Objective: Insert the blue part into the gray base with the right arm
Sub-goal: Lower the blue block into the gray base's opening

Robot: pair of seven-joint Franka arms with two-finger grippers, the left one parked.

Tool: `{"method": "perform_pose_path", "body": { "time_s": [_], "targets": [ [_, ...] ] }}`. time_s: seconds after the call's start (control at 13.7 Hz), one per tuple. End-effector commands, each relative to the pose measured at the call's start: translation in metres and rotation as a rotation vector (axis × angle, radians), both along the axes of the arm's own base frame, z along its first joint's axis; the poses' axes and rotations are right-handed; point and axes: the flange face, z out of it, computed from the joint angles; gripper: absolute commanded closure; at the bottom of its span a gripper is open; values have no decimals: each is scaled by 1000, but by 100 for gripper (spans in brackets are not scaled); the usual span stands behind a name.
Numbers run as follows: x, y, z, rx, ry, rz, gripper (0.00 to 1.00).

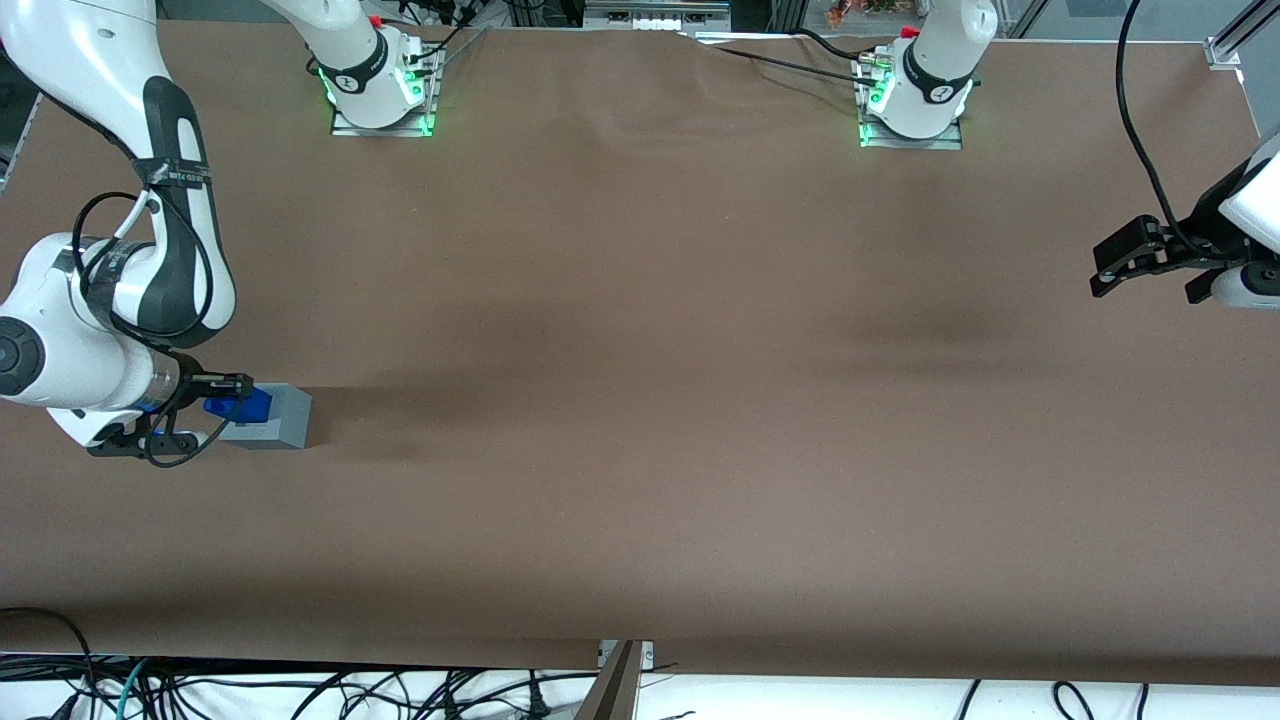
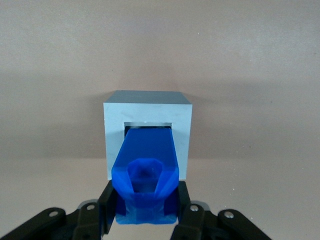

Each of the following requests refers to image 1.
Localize blue plastic part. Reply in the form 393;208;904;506
203;386;274;423

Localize black cables at arm base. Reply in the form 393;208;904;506
395;0;493;67

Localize grey metal edge bracket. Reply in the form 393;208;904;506
598;639;657;673

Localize thick black floor cable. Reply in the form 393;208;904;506
0;606;98;706

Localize black cable across cover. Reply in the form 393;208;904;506
795;28;886;67
695;42;881;89

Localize aluminium frame profile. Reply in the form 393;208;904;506
1204;0;1280;71

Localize gray square base block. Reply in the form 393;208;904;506
220;382;313;451

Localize teal cable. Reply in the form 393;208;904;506
93;657;153;720

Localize white power strip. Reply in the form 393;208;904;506
583;0;733;32

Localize tan angled bar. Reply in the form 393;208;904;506
574;640;643;720

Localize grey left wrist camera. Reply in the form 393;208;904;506
1212;260;1280;310

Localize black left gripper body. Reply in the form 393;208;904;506
1160;175;1251;273

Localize brown table cover sheet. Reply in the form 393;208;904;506
0;18;1280;691

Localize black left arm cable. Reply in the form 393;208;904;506
1115;0;1201;253

